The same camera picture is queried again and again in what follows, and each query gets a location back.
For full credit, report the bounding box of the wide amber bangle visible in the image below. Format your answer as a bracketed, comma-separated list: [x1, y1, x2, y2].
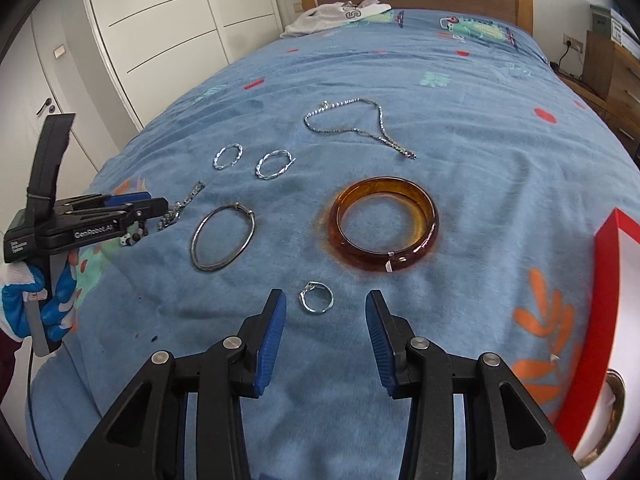
[328, 176, 441, 274]

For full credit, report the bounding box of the white wardrobe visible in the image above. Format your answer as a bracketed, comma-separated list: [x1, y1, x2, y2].
[0, 0, 302, 221]

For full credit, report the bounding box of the black power cable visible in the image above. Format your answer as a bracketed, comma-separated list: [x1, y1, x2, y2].
[549, 42, 585, 82]

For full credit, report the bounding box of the red cardboard box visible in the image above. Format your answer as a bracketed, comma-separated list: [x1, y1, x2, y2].
[559, 207, 640, 472]

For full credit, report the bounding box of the twisted silver hoop earring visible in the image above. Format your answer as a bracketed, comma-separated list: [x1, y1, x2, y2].
[213, 143, 244, 171]
[255, 149, 297, 180]

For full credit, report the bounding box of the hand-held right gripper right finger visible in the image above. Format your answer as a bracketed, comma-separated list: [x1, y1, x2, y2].
[365, 290, 587, 480]

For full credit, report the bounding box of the person's left hand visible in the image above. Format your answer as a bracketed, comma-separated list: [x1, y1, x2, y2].
[0, 260, 79, 345]

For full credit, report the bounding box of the silver rhinestone necklace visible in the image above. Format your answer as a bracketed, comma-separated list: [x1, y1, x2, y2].
[303, 97, 419, 161]

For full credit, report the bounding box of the thin silver bangle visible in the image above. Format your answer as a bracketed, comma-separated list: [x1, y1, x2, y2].
[189, 202, 257, 273]

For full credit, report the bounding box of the small silver hoop earring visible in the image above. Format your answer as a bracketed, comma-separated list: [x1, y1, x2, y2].
[298, 281, 335, 315]

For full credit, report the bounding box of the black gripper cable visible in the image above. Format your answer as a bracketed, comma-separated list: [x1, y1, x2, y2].
[27, 349, 41, 463]

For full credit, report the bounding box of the wooden drawer unit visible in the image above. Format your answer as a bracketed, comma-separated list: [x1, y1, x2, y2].
[581, 30, 640, 102]

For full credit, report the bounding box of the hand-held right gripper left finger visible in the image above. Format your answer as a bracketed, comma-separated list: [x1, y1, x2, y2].
[62, 288, 288, 480]

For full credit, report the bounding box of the blue printed blanket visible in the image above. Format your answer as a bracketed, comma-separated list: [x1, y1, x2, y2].
[25, 7, 640, 480]

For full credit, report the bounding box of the brown tortoiseshell bangle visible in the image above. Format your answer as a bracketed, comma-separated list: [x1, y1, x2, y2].
[587, 367, 627, 457]

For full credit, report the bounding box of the white garment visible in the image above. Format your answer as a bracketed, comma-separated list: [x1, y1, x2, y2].
[278, 0, 394, 40]

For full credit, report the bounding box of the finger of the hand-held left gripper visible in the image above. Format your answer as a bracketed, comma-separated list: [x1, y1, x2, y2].
[122, 197, 169, 222]
[55, 191, 151, 211]

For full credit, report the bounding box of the low wooden dresser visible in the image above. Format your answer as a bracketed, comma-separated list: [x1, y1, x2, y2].
[554, 72, 640, 162]

